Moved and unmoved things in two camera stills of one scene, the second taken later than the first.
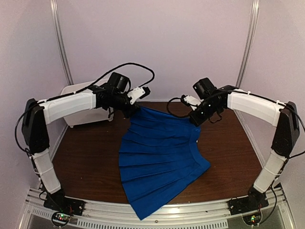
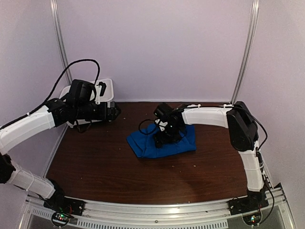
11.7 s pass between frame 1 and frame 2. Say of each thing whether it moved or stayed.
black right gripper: moved
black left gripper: moved
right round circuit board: stayed
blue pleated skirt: moved
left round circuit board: stayed
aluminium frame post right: stayed
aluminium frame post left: stayed
